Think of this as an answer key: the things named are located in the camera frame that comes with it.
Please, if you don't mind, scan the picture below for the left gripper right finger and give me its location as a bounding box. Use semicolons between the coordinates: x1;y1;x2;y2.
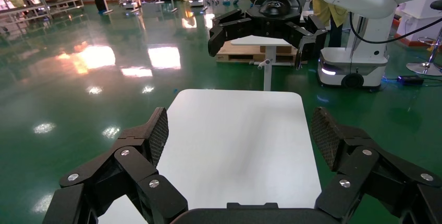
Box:
311;106;442;224

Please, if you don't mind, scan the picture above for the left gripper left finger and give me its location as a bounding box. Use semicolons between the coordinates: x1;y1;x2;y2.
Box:
42;106;189;224

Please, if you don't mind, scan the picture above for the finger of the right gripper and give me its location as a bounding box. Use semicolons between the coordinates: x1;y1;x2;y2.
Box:
208;8;263;57
286;15;328;70

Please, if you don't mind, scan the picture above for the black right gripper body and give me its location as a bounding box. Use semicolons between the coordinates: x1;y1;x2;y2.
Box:
245;0;308;40

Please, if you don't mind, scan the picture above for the wooden pallet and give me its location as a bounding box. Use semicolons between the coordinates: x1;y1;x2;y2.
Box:
215;41;308;65

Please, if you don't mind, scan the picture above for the white wheeled robot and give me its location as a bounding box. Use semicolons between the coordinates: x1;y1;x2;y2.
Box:
317;13;396;90

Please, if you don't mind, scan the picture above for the black power adapter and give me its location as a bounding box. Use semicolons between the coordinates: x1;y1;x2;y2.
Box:
396;75;425;86

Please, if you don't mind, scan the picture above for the white counter orange base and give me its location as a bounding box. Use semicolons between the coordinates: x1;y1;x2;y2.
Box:
394;0;442;48

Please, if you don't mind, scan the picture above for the chrome bar stool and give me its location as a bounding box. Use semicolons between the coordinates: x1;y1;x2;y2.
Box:
407;0;442;77

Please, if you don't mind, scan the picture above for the small white pedestal table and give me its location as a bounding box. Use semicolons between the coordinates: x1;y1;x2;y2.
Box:
230;35;295;92

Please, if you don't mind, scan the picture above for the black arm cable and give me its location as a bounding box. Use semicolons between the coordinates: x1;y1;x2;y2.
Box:
349;11;442;45

